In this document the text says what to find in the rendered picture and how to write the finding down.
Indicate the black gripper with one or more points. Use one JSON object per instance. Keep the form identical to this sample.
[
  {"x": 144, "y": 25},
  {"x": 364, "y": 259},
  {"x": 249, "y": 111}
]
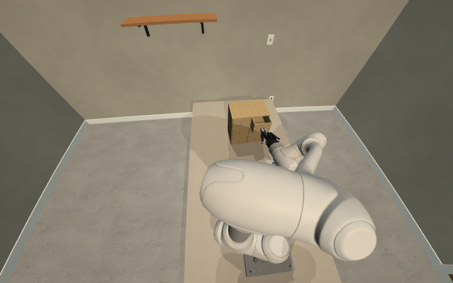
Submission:
[{"x": 270, "y": 137}]

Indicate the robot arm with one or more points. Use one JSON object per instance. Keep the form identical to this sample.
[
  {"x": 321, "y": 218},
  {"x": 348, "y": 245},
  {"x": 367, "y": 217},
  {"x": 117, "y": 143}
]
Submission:
[{"x": 261, "y": 200}]

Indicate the small wooden chest of drawers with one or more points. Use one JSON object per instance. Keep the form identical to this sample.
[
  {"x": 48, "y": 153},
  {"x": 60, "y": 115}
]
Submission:
[{"x": 245, "y": 109}]

